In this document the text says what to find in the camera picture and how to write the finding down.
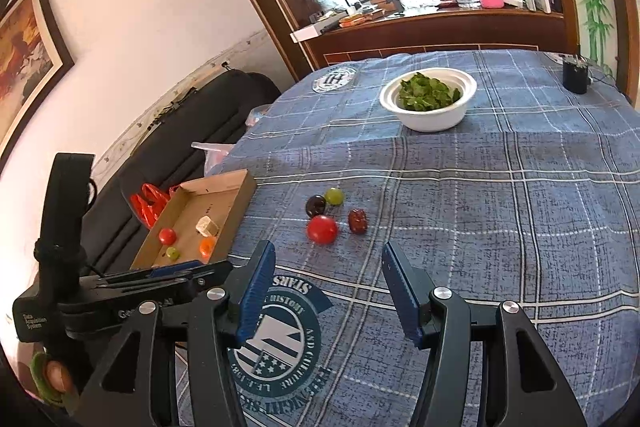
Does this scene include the white flat box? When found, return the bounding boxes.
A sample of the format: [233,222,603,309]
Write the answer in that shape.
[290,14,346,42]

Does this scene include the cardboard box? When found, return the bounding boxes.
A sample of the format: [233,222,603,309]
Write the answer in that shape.
[130,168,257,270]

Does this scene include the blue plaid tablecloth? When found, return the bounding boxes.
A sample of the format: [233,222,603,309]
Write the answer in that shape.
[175,49,640,427]

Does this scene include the framed wall painting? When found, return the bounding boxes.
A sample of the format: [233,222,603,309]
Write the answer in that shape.
[0,0,76,168]

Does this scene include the white bowl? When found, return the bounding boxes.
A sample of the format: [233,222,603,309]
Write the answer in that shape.
[379,68,478,132]

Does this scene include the small black device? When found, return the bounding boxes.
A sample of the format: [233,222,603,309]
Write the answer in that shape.
[562,56,591,95]

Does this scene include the green leafy vegetables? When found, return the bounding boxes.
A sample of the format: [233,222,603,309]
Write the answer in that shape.
[398,73,462,112]

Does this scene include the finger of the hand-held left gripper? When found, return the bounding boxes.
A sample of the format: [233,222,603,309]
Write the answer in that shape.
[99,260,234,304]
[104,258,205,286]

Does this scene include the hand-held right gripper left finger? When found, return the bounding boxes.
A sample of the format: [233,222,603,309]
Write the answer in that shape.
[75,241,277,427]

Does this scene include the wooden counter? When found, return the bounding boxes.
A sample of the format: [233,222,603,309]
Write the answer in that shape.
[290,9,581,70]

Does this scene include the red plastic bag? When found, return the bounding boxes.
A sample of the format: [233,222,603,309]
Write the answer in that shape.
[130,183,176,230]

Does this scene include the clear plastic bag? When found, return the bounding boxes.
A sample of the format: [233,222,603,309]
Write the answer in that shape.
[192,142,233,178]
[245,104,271,128]

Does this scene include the black sofa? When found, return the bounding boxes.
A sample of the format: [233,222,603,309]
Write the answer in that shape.
[80,69,283,288]

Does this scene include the green and brown round object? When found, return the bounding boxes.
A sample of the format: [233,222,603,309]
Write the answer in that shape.
[29,351,78,408]

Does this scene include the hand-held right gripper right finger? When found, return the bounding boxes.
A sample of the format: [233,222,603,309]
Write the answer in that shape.
[381,241,588,427]

